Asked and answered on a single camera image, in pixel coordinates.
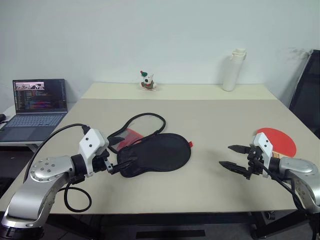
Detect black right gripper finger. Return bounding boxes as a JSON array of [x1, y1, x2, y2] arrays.
[[227, 144, 251, 154], [218, 160, 251, 177]]

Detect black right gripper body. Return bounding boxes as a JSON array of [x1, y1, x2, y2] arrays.
[[245, 144, 266, 181]]

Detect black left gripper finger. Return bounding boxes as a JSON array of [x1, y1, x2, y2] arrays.
[[107, 135, 124, 152], [111, 160, 136, 176]]

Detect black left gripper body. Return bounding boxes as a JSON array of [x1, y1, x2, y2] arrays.
[[92, 148, 114, 175]]

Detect red table tennis paddle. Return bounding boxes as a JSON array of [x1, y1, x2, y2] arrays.
[[255, 127, 298, 159]]

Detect black paddle case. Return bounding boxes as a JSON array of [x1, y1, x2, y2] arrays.
[[107, 112, 195, 179]]

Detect white water bottle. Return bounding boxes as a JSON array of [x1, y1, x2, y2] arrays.
[[222, 48, 249, 92]]

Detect open grey laptop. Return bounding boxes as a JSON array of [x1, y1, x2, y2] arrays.
[[0, 78, 69, 144]]

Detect black mesh office chair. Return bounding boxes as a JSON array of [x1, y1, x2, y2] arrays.
[[288, 48, 320, 140]]

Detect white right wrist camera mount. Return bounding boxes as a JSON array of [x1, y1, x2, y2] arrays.
[[252, 132, 275, 179]]

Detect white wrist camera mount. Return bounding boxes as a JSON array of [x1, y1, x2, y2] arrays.
[[252, 132, 275, 179], [78, 128, 110, 176]]

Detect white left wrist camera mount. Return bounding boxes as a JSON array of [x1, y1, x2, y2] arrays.
[[78, 128, 110, 176]]

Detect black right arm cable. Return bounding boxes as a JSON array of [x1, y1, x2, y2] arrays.
[[260, 163, 320, 240]]

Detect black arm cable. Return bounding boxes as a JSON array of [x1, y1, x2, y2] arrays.
[[260, 163, 320, 240], [24, 123, 93, 214]]

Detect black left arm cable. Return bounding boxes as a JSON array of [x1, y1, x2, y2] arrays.
[[24, 123, 93, 214]]

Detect black table frame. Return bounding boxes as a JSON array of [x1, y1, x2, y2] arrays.
[[42, 211, 312, 240]]

